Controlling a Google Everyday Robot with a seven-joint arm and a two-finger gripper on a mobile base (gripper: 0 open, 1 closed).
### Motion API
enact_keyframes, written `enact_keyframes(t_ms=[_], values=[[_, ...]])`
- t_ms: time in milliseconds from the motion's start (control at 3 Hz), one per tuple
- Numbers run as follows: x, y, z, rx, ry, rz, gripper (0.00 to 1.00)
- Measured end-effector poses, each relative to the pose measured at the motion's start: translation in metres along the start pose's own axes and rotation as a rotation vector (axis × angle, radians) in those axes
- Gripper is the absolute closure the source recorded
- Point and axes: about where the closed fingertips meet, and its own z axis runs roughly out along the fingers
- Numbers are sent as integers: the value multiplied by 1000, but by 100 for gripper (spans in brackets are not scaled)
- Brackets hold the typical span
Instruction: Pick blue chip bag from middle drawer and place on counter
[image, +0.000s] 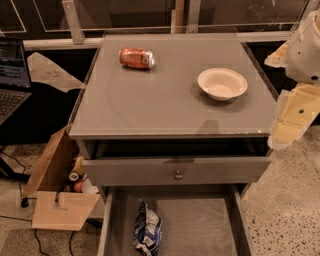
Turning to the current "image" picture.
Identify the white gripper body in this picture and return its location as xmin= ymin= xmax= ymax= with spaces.
xmin=285 ymin=9 xmax=320 ymax=84

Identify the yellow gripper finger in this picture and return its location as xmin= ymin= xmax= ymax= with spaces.
xmin=268 ymin=83 xmax=320 ymax=150
xmin=264 ymin=42 xmax=288 ymax=68

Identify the blue chip bag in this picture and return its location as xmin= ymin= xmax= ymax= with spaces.
xmin=133 ymin=200 xmax=163 ymax=256

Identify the brass drawer knob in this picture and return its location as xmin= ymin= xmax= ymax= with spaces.
xmin=174 ymin=171 xmax=183 ymax=180

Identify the grey open middle drawer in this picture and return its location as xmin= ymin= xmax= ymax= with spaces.
xmin=98 ymin=185 xmax=255 ymax=256

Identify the grey cabinet with counter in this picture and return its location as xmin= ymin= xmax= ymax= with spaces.
xmin=67 ymin=32 xmax=280 ymax=201

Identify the grey top drawer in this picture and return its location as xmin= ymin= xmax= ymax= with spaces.
xmin=83 ymin=157 xmax=271 ymax=186

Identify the white paper bowl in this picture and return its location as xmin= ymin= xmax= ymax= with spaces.
xmin=197 ymin=68 xmax=248 ymax=101

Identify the orange soda can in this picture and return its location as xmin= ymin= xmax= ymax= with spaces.
xmin=119 ymin=47 xmax=155 ymax=70

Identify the white object in box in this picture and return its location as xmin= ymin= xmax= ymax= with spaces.
xmin=82 ymin=179 xmax=99 ymax=194

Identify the tan bottle in box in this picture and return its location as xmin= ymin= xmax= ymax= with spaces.
xmin=69 ymin=156 xmax=85 ymax=182

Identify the orange fruit in box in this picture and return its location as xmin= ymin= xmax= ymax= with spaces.
xmin=74 ymin=180 xmax=84 ymax=193

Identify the cardboard box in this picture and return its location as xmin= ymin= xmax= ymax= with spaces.
xmin=22 ymin=128 xmax=101 ymax=231

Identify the black laptop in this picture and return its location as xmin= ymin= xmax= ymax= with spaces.
xmin=0 ymin=37 xmax=32 ymax=125

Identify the metal railing frame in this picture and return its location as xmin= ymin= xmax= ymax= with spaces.
xmin=0 ymin=0 xmax=320 ymax=50

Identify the black power cable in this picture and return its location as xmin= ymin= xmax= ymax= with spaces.
xmin=0 ymin=149 xmax=78 ymax=256

